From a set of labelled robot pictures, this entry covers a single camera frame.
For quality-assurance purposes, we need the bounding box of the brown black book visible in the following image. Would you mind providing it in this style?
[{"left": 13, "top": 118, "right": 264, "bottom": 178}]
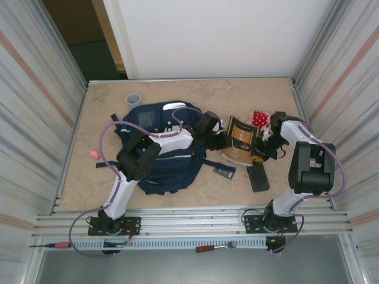
[{"left": 220, "top": 115, "right": 260, "bottom": 166}]

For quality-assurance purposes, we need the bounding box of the black phone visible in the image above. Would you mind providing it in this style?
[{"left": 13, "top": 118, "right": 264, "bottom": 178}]
[{"left": 247, "top": 164, "right": 271, "bottom": 193}]

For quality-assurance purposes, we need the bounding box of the clear plastic pen box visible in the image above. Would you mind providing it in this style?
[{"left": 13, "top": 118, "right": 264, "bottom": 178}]
[{"left": 211, "top": 165, "right": 237, "bottom": 180}]

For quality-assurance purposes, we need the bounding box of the navy blue backpack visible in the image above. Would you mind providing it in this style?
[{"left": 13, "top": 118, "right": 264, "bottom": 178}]
[{"left": 95, "top": 102, "right": 221, "bottom": 196}]

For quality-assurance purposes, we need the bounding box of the pink plush toy red dress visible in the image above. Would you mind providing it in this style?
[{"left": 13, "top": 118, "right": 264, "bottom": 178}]
[{"left": 247, "top": 109, "right": 272, "bottom": 128}]

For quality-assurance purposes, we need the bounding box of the grey plastic cup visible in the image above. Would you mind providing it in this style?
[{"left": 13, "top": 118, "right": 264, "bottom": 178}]
[{"left": 126, "top": 92, "right": 143, "bottom": 109}]

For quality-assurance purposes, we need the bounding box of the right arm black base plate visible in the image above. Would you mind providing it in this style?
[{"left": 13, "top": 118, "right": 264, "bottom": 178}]
[{"left": 243, "top": 215, "right": 298, "bottom": 236}]

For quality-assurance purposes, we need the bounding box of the aluminium rail frame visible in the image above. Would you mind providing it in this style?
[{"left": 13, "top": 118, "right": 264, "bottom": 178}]
[{"left": 35, "top": 206, "right": 355, "bottom": 237}]

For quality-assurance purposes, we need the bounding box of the ratchet wrench red handle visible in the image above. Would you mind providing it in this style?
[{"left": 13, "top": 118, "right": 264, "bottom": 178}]
[{"left": 195, "top": 241, "right": 237, "bottom": 254}]

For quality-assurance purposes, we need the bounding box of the white slotted cable duct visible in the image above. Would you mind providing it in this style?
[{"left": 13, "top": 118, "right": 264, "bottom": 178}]
[{"left": 70, "top": 238, "right": 269, "bottom": 251}]

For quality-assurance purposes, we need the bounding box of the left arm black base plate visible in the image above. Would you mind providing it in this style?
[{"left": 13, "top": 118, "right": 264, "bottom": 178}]
[{"left": 88, "top": 217, "right": 142, "bottom": 236}]

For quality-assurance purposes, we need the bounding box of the red handled screwdriver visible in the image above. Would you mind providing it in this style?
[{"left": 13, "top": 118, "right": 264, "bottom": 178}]
[{"left": 28, "top": 241, "right": 72, "bottom": 249}]

